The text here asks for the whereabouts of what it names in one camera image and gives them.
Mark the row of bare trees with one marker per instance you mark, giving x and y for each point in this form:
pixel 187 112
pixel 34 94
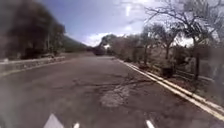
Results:
pixel 143 46

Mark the grey asphalt road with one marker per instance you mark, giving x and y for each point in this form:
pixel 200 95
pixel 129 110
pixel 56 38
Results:
pixel 86 90

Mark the dark hill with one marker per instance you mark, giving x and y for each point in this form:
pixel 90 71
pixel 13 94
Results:
pixel 75 45

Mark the robot's own part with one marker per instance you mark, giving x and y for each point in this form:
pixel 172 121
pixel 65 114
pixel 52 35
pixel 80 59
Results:
pixel 76 125
pixel 150 124

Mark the pale kerb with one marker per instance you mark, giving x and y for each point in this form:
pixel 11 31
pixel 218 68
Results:
pixel 180 89

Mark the large bare tree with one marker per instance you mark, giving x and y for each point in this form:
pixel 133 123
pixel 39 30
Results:
pixel 196 36

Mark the row of dark trees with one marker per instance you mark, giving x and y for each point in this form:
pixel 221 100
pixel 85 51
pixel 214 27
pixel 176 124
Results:
pixel 26 30

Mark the low stone wall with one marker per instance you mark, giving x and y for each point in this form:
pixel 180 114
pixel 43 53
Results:
pixel 30 62

